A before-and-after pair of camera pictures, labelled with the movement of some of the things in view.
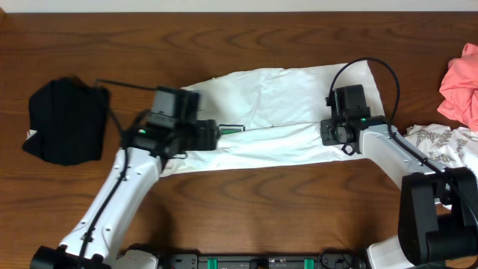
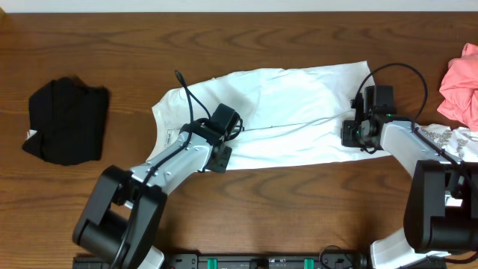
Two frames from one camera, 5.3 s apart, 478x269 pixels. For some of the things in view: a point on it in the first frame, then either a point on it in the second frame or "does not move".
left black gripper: x=209 y=137 -> x=222 y=167
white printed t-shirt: x=275 y=115 does not move
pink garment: x=459 y=87 does not move
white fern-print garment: x=449 y=148 does not move
